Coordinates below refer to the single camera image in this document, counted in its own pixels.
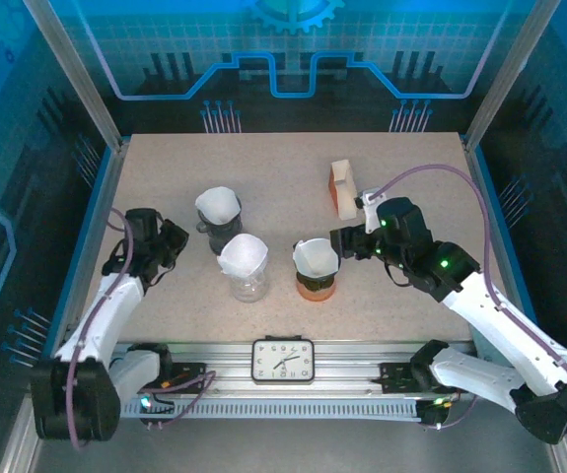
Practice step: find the white paper coffee filter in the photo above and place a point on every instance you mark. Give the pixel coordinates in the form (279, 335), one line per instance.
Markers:
(243, 253)
(320, 256)
(216, 204)

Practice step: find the grey plastic coffee dripper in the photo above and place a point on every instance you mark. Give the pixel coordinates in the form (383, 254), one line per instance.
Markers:
(224, 231)

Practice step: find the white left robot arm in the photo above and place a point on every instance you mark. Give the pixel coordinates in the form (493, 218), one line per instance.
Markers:
(105, 310)

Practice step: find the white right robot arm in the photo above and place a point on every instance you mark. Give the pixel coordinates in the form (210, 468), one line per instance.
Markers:
(500, 315)

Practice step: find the wooden filter holder box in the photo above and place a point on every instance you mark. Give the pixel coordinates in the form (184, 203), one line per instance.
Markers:
(346, 197)

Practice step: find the white analog clock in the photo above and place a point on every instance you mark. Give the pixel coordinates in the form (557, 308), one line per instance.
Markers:
(283, 362)

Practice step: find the black connector box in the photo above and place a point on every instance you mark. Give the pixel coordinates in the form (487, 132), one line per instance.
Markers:
(157, 419)
(433, 413)

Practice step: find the blue table side rail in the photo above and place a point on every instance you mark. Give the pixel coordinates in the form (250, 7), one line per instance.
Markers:
(494, 197)
(90, 207)

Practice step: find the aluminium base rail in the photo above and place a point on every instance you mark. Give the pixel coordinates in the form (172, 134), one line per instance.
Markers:
(342, 364)

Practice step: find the aluminium frame post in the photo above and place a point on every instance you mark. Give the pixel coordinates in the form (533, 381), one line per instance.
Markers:
(510, 74)
(76, 74)

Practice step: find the grey metal base plate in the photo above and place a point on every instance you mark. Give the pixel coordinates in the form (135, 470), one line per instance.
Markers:
(288, 448)

